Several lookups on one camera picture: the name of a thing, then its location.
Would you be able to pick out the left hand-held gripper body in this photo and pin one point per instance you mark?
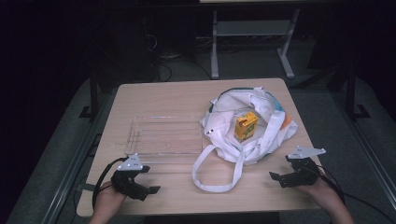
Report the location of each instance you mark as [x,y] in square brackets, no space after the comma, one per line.
[126,183]

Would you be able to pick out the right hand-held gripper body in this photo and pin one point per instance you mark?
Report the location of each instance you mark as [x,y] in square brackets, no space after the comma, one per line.
[303,174]

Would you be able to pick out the person's left hand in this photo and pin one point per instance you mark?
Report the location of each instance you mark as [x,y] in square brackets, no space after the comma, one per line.
[107,200]

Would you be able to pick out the person's right hand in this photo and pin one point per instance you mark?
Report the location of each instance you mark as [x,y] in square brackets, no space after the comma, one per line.
[323,189]

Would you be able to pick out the clear plastic tray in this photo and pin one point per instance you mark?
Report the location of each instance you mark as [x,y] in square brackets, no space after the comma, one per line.
[165,140]

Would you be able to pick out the yellow juice carton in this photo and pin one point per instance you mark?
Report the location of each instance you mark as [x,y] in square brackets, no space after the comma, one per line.
[246,127]

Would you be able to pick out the white tote bag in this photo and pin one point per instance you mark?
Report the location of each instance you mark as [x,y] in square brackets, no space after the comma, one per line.
[221,124]

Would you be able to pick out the black metal stand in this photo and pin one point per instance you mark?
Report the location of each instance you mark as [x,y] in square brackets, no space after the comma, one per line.
[351,93]
[93,93]

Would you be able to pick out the grey metal floor rail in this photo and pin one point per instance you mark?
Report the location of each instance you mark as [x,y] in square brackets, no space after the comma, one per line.
[367,155]
[77,161]

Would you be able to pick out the white metal desk frame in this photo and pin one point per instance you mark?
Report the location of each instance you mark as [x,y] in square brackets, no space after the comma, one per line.
[249,28]

